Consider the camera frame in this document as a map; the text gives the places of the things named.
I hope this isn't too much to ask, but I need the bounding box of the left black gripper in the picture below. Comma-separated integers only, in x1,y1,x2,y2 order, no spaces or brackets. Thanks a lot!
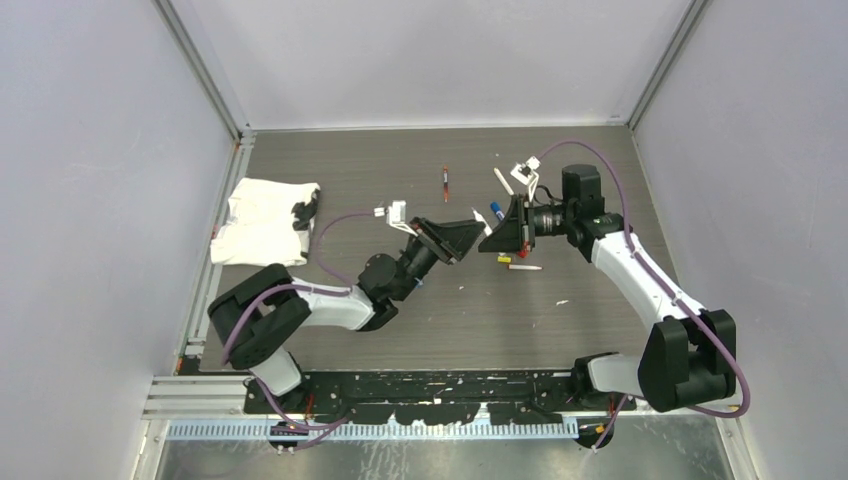
393,217,484,302

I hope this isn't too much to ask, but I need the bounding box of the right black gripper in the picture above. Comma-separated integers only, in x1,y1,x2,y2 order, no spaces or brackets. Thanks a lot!
480,194,576,253

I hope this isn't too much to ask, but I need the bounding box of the white marker with blue cap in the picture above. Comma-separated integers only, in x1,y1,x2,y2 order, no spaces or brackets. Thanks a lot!
490,202,505,222

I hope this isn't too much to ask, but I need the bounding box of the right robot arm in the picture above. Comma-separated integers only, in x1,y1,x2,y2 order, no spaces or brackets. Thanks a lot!
478,158,737,412

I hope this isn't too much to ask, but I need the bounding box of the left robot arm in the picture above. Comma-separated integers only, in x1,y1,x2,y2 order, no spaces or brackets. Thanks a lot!
207,217,486,413

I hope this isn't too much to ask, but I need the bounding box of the white pen red tip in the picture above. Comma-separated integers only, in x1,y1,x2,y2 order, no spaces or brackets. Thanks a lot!
508,264,543,271

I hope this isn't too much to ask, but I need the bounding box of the white pen upper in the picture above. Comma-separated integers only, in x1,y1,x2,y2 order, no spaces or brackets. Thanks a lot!
493,167,515,196

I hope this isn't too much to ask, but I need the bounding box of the red black pen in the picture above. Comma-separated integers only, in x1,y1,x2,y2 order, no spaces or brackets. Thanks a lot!
442,165,450,203

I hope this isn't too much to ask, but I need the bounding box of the white stained cloth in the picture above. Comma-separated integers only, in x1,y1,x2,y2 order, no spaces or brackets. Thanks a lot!
209,177,321,267

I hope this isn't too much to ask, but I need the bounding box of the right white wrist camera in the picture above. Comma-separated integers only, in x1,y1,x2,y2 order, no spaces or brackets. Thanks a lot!
510,156,541,199

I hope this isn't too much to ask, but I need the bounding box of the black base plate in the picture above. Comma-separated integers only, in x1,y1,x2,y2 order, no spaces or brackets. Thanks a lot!
244,369,635,426

